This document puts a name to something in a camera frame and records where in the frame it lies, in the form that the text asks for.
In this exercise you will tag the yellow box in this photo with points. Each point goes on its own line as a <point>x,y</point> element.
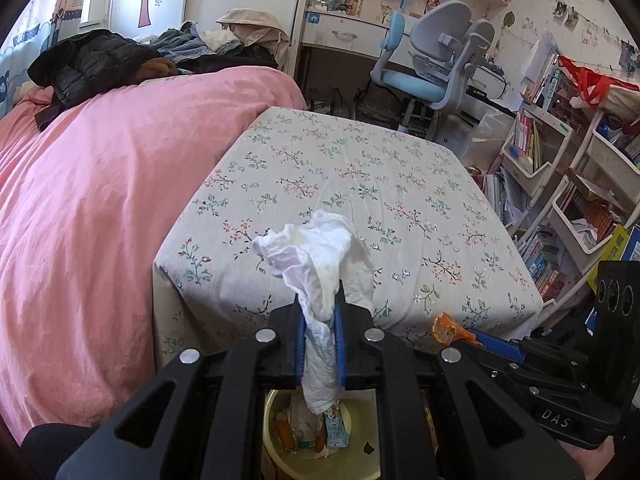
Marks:
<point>610,255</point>

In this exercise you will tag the orange peel pieces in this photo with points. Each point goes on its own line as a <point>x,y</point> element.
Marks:
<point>286,432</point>

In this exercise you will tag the blue denim clothes pile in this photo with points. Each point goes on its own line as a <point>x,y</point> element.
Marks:
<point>180,42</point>

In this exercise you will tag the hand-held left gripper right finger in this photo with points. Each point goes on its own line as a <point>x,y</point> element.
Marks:
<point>340,350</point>

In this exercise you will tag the pink blanket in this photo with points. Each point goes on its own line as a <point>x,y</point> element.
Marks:
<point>100,210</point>

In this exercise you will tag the pale yellow bin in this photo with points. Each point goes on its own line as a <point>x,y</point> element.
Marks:
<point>350,465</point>

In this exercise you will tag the white desk with drawers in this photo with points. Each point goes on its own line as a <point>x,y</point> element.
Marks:
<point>340,32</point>

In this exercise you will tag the white crumpled garment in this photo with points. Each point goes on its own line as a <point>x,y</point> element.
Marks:
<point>220,40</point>

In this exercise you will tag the beige garment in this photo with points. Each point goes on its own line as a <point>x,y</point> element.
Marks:
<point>255,30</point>

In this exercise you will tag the silver foil bag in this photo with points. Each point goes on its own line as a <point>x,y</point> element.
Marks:
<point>335,107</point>

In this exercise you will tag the blue grey desk chair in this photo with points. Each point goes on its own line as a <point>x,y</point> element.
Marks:
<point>440,35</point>

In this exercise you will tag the orange bottle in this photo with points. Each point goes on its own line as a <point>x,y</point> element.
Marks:
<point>357,2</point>

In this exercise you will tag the clear plastic bag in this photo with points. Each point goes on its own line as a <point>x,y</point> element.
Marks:
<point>487,140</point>

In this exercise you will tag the white book trolley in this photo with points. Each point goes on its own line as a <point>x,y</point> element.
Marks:
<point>535,160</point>

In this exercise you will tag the blue box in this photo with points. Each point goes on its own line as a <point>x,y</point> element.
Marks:
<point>632,242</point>

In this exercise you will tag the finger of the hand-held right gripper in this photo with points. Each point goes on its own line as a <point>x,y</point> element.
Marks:
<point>530,377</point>
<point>500,345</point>

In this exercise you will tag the green label plastic bottle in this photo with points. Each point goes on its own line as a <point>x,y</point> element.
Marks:
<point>310,445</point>

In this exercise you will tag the person's right forearm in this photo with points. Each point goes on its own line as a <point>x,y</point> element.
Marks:
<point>595,462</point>

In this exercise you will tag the red fabric bag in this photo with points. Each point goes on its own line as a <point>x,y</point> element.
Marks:
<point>595,82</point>

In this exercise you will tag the gold leaf decoration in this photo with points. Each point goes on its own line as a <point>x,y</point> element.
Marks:
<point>508,19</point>

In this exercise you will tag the black puffer jacket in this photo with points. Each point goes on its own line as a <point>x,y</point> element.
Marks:
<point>85,70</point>

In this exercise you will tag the brown plush toy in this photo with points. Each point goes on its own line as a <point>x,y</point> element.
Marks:
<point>157,67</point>

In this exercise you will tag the blue cartoon printed cloth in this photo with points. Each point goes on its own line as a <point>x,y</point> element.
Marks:
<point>12,90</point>

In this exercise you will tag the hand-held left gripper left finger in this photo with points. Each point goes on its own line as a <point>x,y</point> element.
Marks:
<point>300,340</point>

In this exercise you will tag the large white tissue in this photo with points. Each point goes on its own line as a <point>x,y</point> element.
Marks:
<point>320,260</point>

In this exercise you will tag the row of upright books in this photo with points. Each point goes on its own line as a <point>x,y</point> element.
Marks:
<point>542,80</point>

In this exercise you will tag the blue drink carton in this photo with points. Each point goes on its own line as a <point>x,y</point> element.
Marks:
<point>337,430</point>

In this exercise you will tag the white storage rack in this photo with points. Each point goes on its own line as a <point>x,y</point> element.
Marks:
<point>595,210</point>

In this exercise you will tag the black garment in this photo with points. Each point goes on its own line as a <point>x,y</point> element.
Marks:
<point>235,62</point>

